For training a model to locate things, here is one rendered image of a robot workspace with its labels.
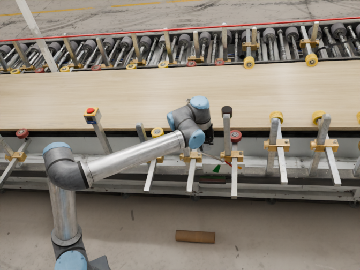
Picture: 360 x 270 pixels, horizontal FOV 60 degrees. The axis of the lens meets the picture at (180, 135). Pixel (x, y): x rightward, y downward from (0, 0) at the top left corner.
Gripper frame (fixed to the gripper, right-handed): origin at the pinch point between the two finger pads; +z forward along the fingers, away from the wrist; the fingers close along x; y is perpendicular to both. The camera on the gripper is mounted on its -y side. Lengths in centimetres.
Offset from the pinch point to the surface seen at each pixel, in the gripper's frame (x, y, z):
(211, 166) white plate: 5.2, 3.4, 20.7
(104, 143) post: 6, -61, 1
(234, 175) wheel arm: -7.7, 17.8, 12.2
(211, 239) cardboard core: -8, -1, 91
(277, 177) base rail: 4, 43, 29
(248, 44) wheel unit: 115, 28, 2
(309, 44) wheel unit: 112, 74, 3
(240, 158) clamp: 5.2, 21.1, 12.6
